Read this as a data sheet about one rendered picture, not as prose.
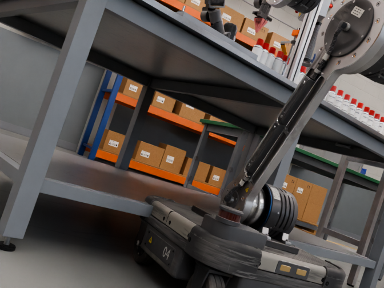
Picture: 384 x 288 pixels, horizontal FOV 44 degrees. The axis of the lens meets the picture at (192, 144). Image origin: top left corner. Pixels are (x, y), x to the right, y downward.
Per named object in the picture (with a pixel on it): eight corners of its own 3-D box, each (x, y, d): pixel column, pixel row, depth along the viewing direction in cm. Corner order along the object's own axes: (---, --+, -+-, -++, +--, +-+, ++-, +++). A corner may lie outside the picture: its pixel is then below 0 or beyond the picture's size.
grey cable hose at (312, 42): (305, 63, 244) (318, 24, 245) (311, 63, 241) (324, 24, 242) (301, 60, 242) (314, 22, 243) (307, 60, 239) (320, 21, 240)
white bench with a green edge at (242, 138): (321, 244, 518) (344, 175, 520) (374, 269, 451) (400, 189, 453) (171, 201, 433) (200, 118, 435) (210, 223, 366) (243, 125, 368)
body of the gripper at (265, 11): (251, 14, 256) (255, 1, 256) (263, 22, 263) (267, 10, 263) (259, 14, 251) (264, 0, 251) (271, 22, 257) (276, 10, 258)
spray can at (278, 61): (269, 91, 246) (282, 54, 246) (275, 91, 241) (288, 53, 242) (261, 87, 244) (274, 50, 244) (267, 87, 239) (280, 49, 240)
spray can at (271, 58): (260, 87, 244) (273, 50, 244) (267, 87, 239) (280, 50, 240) (253, 83, 241) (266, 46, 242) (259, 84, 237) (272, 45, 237)
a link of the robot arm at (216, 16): (211, 10, 211) (222, 7, 213) (204, 10, 217) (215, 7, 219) (214, 25, 213) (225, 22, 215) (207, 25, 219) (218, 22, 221)
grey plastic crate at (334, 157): (334, 168, 481) (340, 148, 482) (365, 176, 447) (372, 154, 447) (291, 151, 451) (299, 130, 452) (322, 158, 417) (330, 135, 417)
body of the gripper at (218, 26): (218, 35, 225) (215, 20, 222) (231, 35, 216) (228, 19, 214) (207, 39, 221) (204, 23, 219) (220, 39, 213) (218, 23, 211)
